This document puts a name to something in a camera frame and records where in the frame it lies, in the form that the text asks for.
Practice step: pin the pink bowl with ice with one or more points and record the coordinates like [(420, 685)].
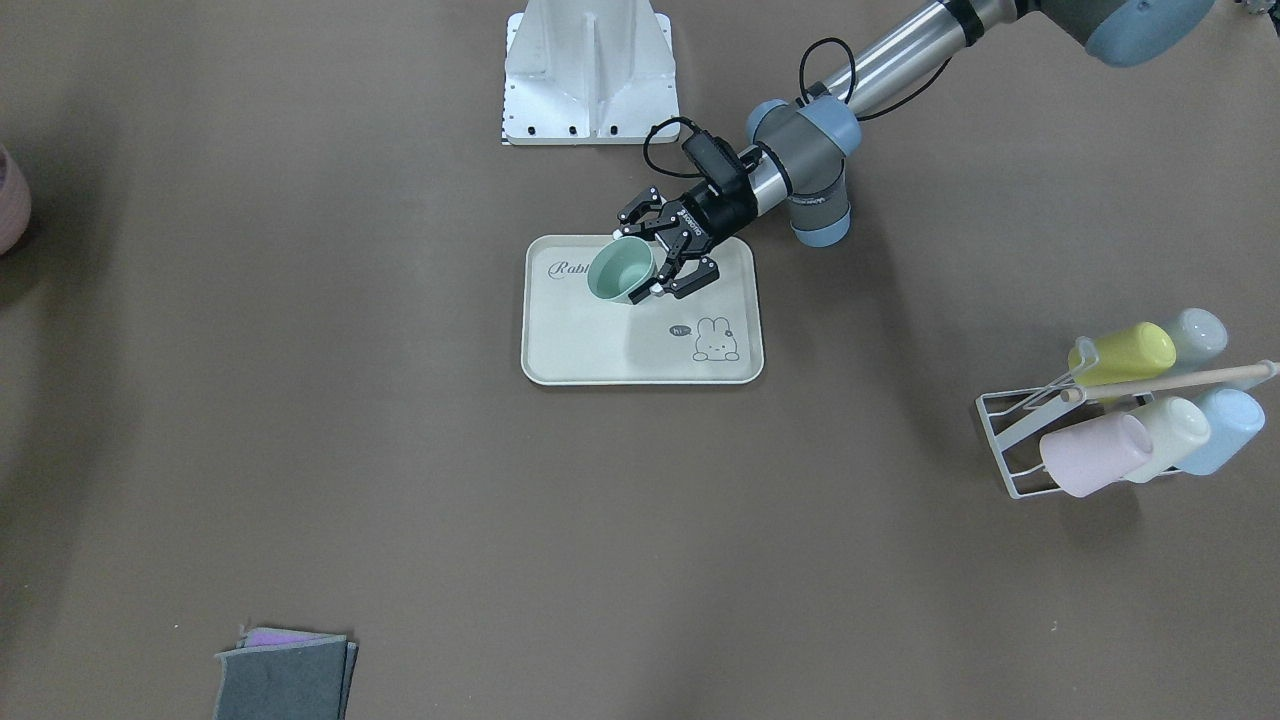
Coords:
[(16, 202)]

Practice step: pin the grey cup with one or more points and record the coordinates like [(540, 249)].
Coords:
[(1198, 337)]

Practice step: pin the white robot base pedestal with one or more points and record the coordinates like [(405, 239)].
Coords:
[(587, 73)]

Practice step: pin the yellow cup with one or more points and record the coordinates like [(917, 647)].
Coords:
[(1142, 351)]

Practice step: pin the light blue cup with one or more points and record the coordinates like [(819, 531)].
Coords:
[(1235, 418)]

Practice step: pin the green cup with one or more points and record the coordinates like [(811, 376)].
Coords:
[(623, 271)]

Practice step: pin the white wire cup rack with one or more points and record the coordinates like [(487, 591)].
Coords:
[(1012, 422)]

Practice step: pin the grey folded cloth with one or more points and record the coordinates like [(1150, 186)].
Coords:
[(276, 673)]

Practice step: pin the pink cup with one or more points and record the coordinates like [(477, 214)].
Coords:
[(1094, 454)]

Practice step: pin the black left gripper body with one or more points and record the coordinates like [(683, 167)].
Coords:
[(716, 218)]

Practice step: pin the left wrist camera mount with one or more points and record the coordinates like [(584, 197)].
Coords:
[(716, 162)]

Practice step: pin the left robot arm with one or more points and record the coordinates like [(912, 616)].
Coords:
[(797, 151)]

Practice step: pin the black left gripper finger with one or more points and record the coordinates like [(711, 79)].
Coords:
[(647, 217), (679, 275)]

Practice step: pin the cream white cup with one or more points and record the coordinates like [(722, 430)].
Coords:
[(1177, 428)]

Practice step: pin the cream rabbit tray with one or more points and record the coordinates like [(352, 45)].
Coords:
[(570, 338)]

